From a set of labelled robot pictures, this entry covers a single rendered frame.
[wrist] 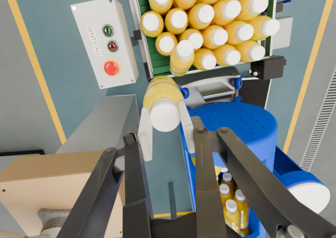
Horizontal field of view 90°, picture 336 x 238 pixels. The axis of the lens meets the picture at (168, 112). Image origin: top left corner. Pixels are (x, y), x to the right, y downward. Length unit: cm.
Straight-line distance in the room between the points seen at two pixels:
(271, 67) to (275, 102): 140
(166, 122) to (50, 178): 55
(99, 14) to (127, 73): 15
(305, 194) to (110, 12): 107
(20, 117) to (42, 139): 30
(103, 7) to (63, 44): 129
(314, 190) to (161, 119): 96
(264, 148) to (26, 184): 73
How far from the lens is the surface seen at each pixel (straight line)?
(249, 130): 50
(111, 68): 46
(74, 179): 68
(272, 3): 68
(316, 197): 114
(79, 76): 174
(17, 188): 78
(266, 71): 67
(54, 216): 81
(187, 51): 42
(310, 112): 236
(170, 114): 21
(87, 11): 48
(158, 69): 66
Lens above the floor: 155
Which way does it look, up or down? 65 degrees down
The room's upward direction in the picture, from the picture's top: 172 degrees clockwise
